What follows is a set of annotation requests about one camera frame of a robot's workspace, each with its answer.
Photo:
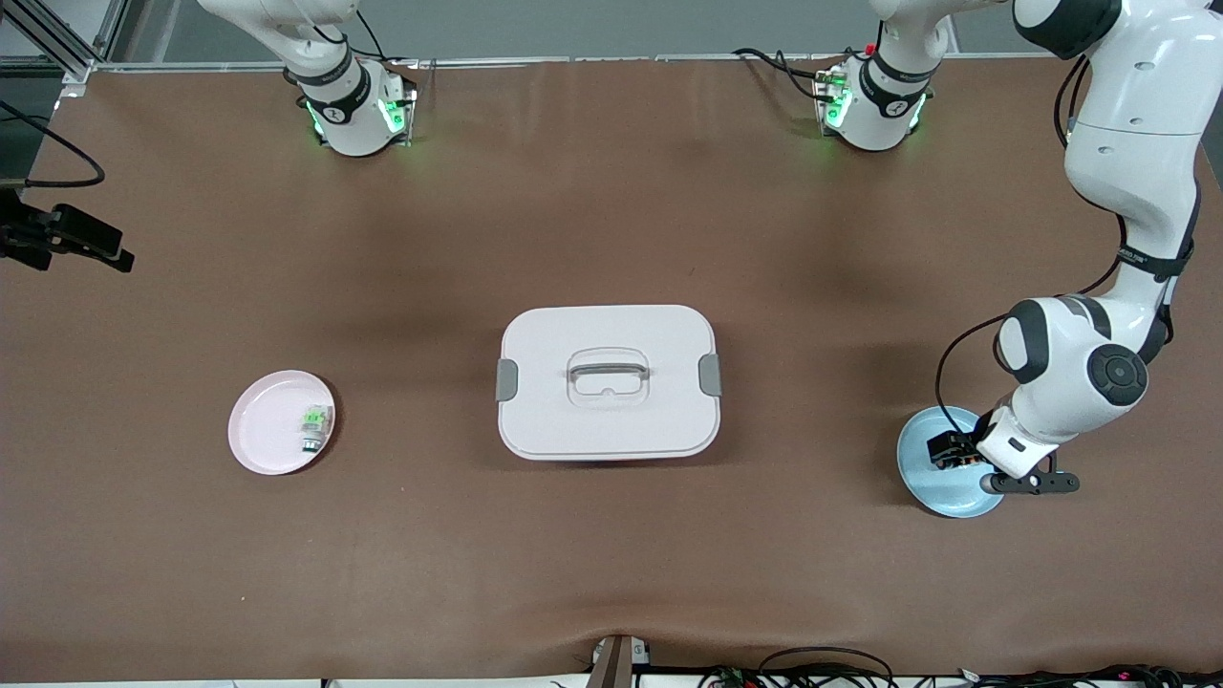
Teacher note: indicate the light blue round plate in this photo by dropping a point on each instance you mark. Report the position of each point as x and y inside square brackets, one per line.
[932, 485]

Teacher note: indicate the white lidded storage box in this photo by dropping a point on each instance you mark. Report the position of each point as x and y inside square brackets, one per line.
[611, 420]

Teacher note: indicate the pink round plate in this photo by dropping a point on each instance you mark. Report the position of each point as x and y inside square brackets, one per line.
[263, 430]

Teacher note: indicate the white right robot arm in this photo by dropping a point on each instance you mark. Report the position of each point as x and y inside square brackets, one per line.
[349, 115]

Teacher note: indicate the aluminium corner frame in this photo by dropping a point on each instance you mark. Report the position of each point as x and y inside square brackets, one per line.
[76, 69]

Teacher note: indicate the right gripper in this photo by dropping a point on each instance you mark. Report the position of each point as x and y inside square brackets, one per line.
[24, 238]

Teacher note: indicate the short aluminium profile rail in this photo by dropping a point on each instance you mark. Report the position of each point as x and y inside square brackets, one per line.
[611, 669]

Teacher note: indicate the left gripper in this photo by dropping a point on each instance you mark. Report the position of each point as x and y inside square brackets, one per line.
[958, 449]

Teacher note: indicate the orange and black push-button switch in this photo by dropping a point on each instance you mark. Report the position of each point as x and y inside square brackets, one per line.
[973, 462]

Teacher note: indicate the long thin aluminium rail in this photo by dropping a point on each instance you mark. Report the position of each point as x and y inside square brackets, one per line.
[573, 59]

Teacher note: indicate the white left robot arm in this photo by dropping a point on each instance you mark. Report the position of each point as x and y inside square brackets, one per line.
[1137, 143]

